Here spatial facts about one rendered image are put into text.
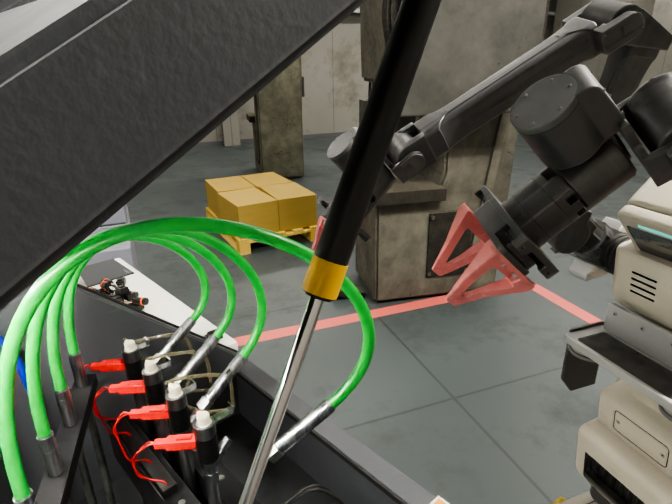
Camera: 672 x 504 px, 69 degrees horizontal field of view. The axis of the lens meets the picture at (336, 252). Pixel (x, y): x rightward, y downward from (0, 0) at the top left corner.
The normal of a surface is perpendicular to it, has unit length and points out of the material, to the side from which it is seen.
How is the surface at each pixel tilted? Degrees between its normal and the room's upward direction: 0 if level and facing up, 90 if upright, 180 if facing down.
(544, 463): 0
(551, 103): 49
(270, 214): 90
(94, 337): 90
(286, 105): 92
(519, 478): 0
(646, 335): 90
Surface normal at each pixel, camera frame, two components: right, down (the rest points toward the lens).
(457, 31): 0.22, 0.36
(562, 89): -0.70, -0.48
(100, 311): 0.68, 0.26
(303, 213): 0.44, 0.33
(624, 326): -0.93, 0.14
